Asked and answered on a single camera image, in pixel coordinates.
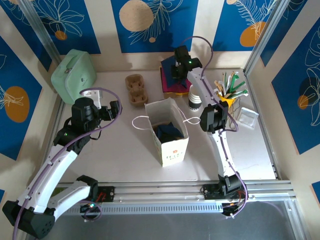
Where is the stack of blue napkins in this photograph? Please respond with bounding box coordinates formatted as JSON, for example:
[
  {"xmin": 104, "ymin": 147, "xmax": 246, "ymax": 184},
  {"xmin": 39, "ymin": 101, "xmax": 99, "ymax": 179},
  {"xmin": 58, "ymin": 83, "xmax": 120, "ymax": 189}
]
[{"xmin": 160, "ymin": 56, "xmax": 191, "ymax": 89}]

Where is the single blue napkin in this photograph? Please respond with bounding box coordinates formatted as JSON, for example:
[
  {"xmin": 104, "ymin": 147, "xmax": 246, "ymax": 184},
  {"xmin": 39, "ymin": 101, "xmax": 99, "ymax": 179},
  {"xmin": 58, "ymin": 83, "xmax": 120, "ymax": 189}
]
[{"xmin": 156, "ymin": 121, "xmax": 185, "ymax": 144}]

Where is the printed paper takeout bag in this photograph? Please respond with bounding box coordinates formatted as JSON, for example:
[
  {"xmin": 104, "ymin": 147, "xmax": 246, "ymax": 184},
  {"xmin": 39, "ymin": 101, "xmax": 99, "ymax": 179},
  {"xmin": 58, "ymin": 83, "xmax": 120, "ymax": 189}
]
[{"xmin": 131, "ymin": 98, "xmax": 202, "ymax": 168}]

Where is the stack of pulp cup carriers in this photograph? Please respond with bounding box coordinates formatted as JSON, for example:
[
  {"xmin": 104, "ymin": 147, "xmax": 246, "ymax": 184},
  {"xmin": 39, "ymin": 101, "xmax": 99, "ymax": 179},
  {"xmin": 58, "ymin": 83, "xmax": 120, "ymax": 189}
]
[{"xmin": 124, "ymin": 74, "xmax": 148, "ymax": 108}]

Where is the stack of paper cups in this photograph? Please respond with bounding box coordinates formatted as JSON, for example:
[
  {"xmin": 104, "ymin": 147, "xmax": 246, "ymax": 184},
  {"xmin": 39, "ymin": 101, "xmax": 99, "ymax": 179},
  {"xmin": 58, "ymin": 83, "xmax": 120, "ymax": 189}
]
[{"xmin": 187, "ymin": 84, "xmax": 203, "ymax": 112}]

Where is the mint green carry case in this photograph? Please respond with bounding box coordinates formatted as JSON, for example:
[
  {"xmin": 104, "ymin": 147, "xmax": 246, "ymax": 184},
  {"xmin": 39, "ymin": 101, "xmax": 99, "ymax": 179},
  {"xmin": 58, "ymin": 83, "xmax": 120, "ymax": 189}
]
[{"xmin": 50, "ymin": 48, "xmax": 97, "ymax": 105}]

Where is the wooden stirrer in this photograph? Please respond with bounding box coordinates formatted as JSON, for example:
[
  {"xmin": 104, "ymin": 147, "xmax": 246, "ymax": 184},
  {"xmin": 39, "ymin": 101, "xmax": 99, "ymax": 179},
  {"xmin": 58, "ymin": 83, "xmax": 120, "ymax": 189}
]
[{"xmin": 213, "ymin": 79, "xmax": 226, "ymax": 98}]

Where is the thin green stirrer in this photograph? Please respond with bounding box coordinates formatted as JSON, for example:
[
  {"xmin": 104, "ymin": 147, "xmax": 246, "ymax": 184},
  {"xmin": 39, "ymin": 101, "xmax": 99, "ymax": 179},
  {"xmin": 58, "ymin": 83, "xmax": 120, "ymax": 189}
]
[{"xmin": 220, "ymin": 71, "xmax": 228, "ymax": 95}]

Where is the green wrapped straw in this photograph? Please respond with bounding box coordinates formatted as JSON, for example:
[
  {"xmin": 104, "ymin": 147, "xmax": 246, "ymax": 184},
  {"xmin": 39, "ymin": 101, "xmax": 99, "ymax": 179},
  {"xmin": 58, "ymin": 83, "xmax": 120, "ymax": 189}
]
[
  {"xmin": 224, "ymin": 89, "xmax": 249, "ymax": 99},
  {"xmin": 226, "ymin": 73, "xmax": 240, "ymax": 97},
  {"xmin": 229, "ymin": 81, "xmax": 247, "ymax": 93}
]

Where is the small white square dish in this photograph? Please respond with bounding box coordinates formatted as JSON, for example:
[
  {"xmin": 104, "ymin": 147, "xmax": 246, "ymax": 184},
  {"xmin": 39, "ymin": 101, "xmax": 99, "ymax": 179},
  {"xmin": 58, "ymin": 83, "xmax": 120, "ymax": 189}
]
[{"xmin": 236, "ymin": 106, "xmax": 260, "ymax": 129}]

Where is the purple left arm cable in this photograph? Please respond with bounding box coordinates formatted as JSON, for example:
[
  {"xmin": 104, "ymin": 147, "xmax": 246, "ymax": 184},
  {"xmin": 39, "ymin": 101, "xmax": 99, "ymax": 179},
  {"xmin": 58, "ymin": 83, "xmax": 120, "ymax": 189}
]
[{"xmin": 12, "ymin": 86, "xmax": 123, "ymax": 240}]

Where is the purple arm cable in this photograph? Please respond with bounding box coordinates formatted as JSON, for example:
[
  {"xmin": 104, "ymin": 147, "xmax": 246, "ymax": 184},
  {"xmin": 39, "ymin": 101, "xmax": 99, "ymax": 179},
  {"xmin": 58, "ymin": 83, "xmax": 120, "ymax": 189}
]
[
  {"xmin": 12, "ymin": 86, "xmax": 123, "ymax": 240},
  {"xmin": 179, "ymin": 36, "xmax": 248, "ymax": 217}
]

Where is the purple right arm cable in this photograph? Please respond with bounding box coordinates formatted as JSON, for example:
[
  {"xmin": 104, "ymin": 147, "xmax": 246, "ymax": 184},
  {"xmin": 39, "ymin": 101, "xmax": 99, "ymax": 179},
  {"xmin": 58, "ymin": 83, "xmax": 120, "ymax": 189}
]
[{"xmin": 179, "ymin": 36, "xmax": 248, "ymax": 217}]

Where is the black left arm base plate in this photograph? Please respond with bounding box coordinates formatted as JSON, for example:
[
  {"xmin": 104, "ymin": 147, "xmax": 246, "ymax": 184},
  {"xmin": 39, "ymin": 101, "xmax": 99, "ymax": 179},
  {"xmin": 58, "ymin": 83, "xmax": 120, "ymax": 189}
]
[{"xmin": 96, "ymin": 186, "xmax": 116, "ymax": 203}]

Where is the aluminium corner post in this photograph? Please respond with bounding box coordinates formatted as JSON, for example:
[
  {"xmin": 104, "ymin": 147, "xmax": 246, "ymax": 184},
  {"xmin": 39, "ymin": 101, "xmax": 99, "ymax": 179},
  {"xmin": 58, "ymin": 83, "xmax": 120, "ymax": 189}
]
[
  {"xmin": 18, "ymin": 0, "xmax": 61, "ymax": 65},
  {"xmin": 243, "ymin": 0, "xmax": 288, "ymax": 76}
]

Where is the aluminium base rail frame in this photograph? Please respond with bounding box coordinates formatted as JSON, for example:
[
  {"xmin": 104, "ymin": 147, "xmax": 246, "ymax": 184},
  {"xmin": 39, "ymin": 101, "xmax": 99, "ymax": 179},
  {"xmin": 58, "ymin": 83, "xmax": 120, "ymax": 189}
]
[{"xmin": 21, "ymin": 178, "xmax": 297, "ymax": 216}]

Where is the slotted grey cable duct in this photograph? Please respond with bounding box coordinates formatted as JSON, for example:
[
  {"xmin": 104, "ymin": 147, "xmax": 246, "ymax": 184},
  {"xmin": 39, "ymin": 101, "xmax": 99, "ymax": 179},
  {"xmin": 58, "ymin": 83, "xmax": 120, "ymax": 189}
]
[{"xmin": 59, "ymin": 201, "xmax": 225, "ymax": 216}]

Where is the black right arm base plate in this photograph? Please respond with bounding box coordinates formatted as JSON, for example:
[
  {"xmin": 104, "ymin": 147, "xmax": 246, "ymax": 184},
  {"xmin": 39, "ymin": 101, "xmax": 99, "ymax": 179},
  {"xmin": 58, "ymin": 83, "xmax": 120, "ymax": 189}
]
[{"xmin": 202, "ymin": 183, "xmax": 251, "ymax": 201}]

